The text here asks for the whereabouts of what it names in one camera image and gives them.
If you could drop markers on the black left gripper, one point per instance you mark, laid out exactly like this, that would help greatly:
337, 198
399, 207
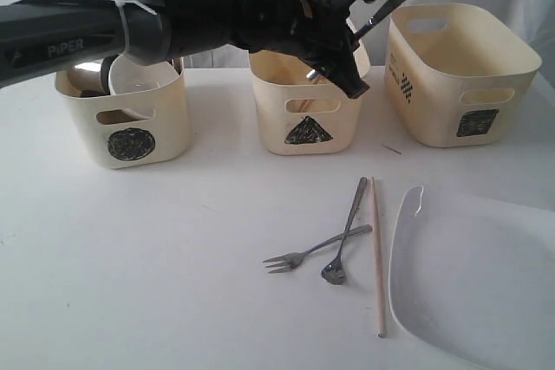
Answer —
307, 29

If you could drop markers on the dark wooden chopstick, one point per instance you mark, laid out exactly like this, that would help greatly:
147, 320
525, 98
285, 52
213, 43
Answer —
304, 105

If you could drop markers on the white plastic bowl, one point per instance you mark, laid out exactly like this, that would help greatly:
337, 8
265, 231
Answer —
125, 76

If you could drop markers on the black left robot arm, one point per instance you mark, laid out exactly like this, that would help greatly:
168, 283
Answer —
40, 37

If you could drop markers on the cream bin with triangle mark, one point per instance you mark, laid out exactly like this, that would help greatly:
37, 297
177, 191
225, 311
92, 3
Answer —
280, 84

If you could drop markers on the small thin pin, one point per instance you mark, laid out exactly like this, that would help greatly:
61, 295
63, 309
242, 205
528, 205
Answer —
392, 149

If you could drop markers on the cream bin with square mark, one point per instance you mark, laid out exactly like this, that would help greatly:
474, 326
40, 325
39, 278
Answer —
455, 73

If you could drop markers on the light wooden chopstick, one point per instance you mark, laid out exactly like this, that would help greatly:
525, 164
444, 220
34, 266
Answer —
379, 281

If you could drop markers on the cream bin with circle mark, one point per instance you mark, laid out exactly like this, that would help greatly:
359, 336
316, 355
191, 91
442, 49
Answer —
132, 129

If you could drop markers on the stainless steel fork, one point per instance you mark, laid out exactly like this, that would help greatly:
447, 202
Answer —
290, 261

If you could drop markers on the stainless steel spoon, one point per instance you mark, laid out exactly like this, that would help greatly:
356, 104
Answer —
334, 272

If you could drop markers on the white square plate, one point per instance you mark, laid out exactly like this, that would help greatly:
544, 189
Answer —
474, 278

